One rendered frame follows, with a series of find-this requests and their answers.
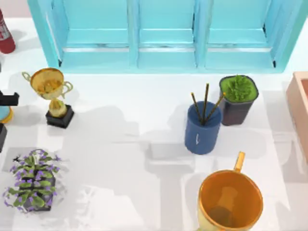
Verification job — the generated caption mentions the brown stick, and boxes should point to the brown stick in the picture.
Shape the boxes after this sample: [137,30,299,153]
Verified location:
[202,83,210,125]
[191,92,203,125]
[205,91,227,122]

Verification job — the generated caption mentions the gold trophy with black base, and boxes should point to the gold trophy with black base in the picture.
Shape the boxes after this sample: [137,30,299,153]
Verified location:
[22,67,76,129]

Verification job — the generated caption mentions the blue and gold trophy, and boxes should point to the blue and gold trophy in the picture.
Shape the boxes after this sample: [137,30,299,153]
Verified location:
[0,105,14,154]

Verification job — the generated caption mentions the purple flower plant pot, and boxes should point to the purple flower plant pot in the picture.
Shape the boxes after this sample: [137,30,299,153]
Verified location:
[2,148,67,214]

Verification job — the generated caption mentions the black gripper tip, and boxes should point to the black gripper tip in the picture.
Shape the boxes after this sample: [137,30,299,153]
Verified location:
[0,91,20,107]

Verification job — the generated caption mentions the blue pen holder cup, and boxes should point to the blue pen holder cup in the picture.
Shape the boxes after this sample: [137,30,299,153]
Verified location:
[184,101,222,155]

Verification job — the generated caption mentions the green plant in dark pot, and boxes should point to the green plant in dark pot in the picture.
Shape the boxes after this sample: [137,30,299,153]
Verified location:
[218,75,260,127]

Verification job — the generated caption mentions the salmon-coloured box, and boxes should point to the salmon-coloured box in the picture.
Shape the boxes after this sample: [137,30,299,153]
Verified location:
[285,71,308,157]

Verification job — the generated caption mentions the orange and yellow cup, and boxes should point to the orange and yellow cup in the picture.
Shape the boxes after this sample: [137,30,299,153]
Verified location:
[197,151,264,231]

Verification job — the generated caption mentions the light blue rack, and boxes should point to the light blue rack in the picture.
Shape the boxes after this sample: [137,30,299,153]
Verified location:
[27,0,308,74]

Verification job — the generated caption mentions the red bottle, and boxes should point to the red bottle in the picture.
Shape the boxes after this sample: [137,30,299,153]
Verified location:
[0,8,16,55]

